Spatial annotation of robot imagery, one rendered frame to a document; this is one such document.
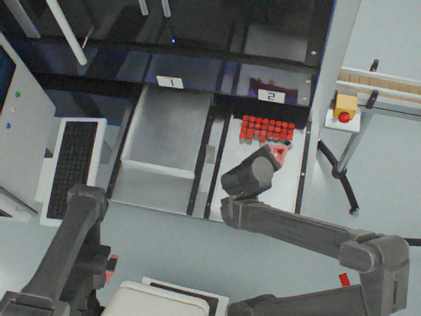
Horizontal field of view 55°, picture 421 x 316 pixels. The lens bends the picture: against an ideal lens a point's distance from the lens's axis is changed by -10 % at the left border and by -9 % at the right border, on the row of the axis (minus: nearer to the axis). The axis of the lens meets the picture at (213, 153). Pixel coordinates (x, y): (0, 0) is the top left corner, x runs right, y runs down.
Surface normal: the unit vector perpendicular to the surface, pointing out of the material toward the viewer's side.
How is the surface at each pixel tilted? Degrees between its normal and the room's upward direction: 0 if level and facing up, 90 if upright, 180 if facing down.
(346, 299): 61
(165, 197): 0
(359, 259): 56
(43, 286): 41
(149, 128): 0
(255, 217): 46
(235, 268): 0
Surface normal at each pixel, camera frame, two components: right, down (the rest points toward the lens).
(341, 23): -0.20, 0.90
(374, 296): -0.83, 0.01
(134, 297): 0.11, -0.90
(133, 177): -0.07, -0.40
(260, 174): 0.53, -0.28
